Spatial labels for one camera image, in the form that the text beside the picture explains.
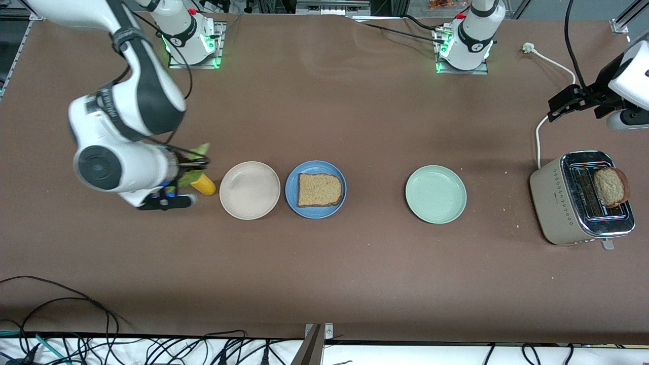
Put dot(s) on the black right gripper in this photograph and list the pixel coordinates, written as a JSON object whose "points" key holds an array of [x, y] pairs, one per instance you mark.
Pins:
{"points": [[186, 166]]}

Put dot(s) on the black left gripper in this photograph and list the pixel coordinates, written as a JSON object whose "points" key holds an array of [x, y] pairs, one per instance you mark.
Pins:
{"points": [[602, 84]]}

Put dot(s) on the green lettuce leaf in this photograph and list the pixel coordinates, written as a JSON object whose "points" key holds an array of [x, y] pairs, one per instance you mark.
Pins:
{"points": [[200, 149]]}

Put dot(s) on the yellow mustard squeeze bottle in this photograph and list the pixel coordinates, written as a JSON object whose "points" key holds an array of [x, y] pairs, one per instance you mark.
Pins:
{"points": [[205, 185]]}

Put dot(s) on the brown bread slice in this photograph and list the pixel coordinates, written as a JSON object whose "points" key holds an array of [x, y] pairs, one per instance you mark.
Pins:
{"points": [[319, 190], [611, 187]]}

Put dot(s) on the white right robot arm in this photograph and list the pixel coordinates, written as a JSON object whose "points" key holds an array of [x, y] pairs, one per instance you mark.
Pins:
{"points": [[127, 101]]}

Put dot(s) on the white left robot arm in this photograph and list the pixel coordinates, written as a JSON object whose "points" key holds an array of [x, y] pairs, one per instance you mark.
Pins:
{"points": [[471, 40]]}

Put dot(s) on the beige round plate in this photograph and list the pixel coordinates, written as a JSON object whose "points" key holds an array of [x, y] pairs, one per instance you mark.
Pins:
{"points": [[249, 190]]}

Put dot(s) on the blue round plate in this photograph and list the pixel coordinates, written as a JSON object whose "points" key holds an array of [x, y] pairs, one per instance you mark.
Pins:
{"points": [[291, 203]]}

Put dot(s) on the mint green round plate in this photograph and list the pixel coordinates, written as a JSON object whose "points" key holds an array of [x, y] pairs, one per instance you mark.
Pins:
{"points": [[436, 194]]}

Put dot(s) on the aluminium corner profile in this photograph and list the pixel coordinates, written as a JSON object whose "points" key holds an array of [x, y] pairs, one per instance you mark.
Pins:
{"points": [[621, 23]]}

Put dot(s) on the beige chrome toaster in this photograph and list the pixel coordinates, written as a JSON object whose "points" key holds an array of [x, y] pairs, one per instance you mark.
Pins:
{"points": [[555, 203]]}

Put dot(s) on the white shelf below table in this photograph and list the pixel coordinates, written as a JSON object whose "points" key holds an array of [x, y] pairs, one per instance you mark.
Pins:
{"points": [[405, 355]]}

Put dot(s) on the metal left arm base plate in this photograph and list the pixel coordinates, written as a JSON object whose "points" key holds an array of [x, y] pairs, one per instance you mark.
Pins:
{"points": [[479, 71]]}

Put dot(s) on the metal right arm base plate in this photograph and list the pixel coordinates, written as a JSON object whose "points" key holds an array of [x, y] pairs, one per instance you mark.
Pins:
{"points": [[219, 45]]}

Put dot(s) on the aluminium frame bar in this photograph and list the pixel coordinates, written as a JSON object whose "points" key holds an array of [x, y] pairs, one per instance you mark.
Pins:
{"points": [[332, 6]]}

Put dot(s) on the aluminium side rail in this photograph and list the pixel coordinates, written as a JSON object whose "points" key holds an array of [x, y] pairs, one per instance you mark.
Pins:
{"points": [[15, 56]]}

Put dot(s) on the metal table edge bracket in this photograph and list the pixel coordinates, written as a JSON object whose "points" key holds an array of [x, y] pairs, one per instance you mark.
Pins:
{"points": [[314, 350]]}

